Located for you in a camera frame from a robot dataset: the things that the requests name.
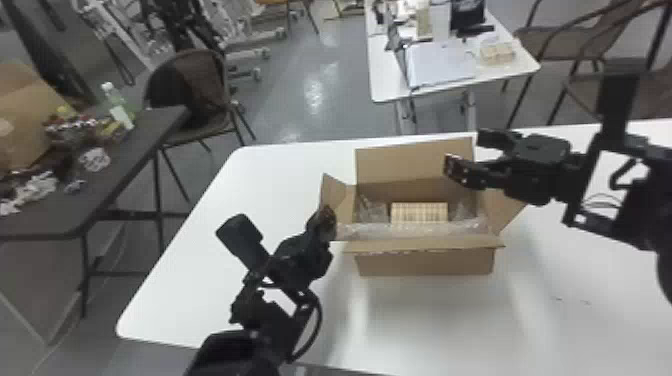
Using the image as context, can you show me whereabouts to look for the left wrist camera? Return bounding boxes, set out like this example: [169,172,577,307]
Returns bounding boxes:
[215,212,273,275]

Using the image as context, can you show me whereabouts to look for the brown chair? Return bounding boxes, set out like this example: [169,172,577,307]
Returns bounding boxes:
[142,48,258,204]
[545,0,672,126]
[501,0,644,130]

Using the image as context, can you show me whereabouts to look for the clear plastic wrap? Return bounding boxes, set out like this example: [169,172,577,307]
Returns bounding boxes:
[335,194,493,242]

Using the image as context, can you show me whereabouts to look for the white folder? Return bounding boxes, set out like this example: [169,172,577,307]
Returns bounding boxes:
[403,38,478,91]

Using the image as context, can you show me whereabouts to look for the dark side table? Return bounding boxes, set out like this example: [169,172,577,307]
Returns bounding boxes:
[0,104,191,321]

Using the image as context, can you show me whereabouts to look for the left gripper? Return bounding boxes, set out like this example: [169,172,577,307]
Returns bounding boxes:
[266,204,339,294]

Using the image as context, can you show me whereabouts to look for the large cardboard box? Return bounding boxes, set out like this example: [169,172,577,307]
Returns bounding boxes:
[0,62,71,172]

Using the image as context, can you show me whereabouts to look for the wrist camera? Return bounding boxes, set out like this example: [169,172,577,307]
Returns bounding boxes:
[215,212,273,275]
[594,57,649,142]

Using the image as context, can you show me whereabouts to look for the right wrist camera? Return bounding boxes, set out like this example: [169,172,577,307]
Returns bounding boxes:
[594,57,649,142]

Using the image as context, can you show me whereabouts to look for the green bottle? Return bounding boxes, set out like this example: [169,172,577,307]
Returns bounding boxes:
[100,81,137,131]

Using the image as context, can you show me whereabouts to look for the black cable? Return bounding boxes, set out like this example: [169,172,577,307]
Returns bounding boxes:
[285,289,325,363]

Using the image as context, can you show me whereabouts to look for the small beige box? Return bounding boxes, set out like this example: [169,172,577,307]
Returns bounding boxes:
[478,40,519,67]

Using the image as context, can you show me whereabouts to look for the white side table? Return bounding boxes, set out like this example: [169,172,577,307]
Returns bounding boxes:
[364,0,542,136]

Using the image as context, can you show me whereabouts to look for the beige packet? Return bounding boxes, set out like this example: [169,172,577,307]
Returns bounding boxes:
[389,201,451,225]

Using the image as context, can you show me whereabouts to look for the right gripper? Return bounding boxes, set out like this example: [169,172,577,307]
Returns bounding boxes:
[442,128,586,208]

